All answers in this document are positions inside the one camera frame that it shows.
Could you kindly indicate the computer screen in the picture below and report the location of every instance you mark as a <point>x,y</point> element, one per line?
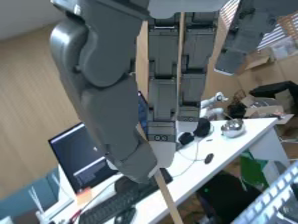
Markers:
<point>74,153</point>

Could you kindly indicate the thin wooden stick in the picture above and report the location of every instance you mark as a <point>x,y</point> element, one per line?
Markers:
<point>170,203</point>

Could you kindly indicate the black headphones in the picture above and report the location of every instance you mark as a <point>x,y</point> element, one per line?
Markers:
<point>201,128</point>

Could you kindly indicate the white desk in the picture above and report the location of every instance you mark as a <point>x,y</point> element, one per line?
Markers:
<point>230,146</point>

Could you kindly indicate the cardboard box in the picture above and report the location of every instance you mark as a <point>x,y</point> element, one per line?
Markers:
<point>257,61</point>

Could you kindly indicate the metal bowl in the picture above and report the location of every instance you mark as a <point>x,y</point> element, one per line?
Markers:
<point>233,128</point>

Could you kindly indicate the black keyboard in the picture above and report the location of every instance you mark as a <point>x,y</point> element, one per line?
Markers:
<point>110,203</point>

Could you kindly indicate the grey five-finger robot hand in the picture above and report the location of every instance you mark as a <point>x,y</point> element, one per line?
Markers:
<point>106,83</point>

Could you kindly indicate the small white jointed device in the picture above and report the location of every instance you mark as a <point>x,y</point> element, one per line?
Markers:
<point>213,101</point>

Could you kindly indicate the small black mouse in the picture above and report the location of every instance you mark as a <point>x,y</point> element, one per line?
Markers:
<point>209,158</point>

